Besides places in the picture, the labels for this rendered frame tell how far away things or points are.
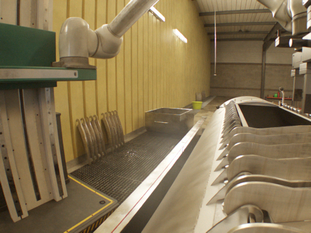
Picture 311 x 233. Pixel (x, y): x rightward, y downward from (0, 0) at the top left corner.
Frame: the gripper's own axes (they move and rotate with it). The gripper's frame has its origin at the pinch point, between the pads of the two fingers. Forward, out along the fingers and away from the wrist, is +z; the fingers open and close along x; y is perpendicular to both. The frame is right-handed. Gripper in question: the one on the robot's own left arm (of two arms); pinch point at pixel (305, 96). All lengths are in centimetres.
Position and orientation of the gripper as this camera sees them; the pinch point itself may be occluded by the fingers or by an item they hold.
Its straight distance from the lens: 62.5
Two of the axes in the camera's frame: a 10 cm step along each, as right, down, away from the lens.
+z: 0.0, 9.8, 1.8
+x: 3.9, -1.6, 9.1
